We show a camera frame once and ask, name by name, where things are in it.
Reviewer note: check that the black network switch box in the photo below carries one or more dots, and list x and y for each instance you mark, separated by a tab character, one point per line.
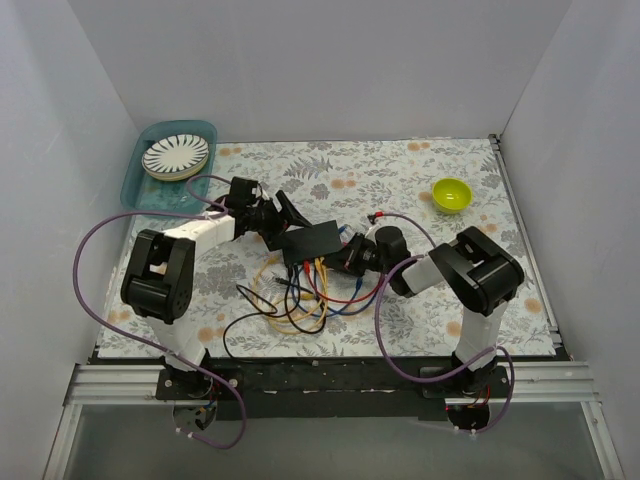
309	243

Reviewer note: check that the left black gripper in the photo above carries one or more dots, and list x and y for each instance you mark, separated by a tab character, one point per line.
276	220

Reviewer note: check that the teal plastic tray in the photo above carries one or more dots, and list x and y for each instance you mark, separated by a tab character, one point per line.
140	191

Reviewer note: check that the lime green bowl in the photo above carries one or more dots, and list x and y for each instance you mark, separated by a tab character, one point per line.
451	195

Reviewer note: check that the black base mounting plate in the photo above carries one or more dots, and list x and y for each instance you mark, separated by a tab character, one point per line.
303	387

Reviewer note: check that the aluminium frame rail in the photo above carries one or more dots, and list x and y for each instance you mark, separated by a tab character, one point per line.
135	384

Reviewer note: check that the striped white plate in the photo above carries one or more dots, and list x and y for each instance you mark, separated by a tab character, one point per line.
176	157

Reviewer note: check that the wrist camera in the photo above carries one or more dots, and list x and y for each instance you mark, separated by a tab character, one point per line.
242	192
391	246

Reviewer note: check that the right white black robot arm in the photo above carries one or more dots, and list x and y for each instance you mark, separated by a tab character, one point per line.
483	276

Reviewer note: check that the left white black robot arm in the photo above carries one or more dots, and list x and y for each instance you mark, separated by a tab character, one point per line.
159	279

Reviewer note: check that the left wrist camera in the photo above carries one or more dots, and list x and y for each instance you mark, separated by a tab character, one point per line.
242	192

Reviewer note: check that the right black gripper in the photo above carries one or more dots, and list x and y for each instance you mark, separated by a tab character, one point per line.
347	251

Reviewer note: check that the floral patterned table mat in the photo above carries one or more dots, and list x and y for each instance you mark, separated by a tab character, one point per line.
346	182

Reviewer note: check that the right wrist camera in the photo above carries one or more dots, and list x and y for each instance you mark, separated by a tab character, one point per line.
391	246

